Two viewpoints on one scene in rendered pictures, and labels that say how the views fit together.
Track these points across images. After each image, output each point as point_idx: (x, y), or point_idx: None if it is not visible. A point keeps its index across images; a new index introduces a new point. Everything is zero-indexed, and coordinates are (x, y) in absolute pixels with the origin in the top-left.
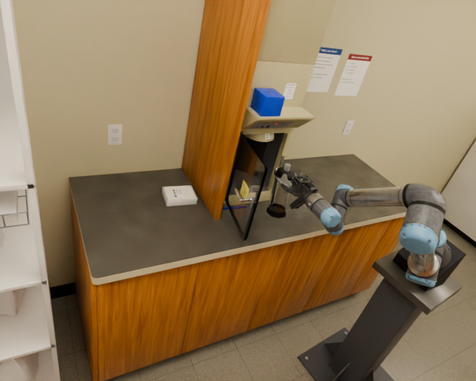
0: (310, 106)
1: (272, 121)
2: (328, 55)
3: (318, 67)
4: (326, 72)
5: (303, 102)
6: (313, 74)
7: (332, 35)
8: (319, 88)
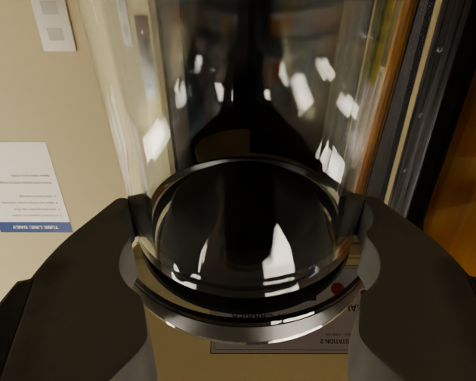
0: None
1: (334, 363)
2: (29, 219)
3: (38, 196)
4: (4, 186)
5: (20, 112)
6: (39, 181)
7: (50, 251)
8: None
